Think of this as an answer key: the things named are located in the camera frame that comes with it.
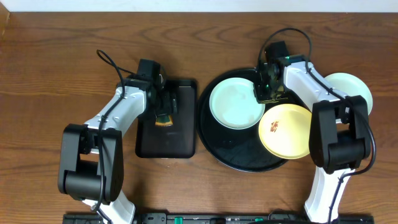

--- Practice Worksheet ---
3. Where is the green and yellow sponge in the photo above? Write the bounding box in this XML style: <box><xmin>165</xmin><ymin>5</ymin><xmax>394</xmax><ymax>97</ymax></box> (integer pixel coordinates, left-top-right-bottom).
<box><xmin>155</xmin><ymin>115</ymin><xmax>173</xmax><ymax>127</ymax></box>

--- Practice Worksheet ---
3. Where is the light blue plate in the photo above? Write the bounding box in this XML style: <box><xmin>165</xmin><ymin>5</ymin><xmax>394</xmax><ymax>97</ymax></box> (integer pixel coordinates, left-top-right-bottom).
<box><xmin>325</xmin><ymin>73</ymin><xmax>373</xmax><ymax>114</ymax></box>
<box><xmin>209</xmin><ymin>77</ymin><xmax>265</xmax><ymax>129</ymax></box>

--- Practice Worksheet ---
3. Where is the yellow plate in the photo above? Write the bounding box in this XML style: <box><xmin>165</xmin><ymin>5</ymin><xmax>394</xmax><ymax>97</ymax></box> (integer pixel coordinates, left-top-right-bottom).
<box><xmin>258</xmin><ymin>104</ymin><xmax>312</xmax><ymax>160</ymax></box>

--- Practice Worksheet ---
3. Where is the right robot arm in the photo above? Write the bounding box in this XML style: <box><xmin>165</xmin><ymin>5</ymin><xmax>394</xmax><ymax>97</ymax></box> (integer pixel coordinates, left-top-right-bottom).
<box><xmin>254</xmin><ymin>55</ymin><xmax>376</xmax><ymax>223</ymax></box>

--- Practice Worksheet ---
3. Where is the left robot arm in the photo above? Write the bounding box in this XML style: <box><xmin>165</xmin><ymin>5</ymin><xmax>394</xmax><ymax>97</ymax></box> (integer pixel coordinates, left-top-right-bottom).
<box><xmin>58</xmin><ymin>78</ymin><xmax>177</xmax><ymax>223</ymax></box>

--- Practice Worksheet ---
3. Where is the black rectangular tray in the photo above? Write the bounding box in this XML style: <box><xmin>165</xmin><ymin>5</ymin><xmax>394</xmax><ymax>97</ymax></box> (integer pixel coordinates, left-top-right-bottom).
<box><xmin>136</xmin><ymin>80</ymin><xmax>197</xmax><ymax>159</ymax></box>

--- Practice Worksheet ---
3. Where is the black round tray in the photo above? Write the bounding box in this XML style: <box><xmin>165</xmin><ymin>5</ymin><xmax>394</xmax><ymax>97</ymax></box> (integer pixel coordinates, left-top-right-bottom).
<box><xmin>196</xmin><ymin>68</ymin><xmax>287</xmax><ymax>172</ymax></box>

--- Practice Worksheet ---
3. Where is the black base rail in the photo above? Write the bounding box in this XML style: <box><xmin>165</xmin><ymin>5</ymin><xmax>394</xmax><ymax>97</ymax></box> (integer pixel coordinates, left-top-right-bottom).
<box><xmin>62</xmin><ymin>212</ymin><xmax>375</xmax><ymax>224</ymax></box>

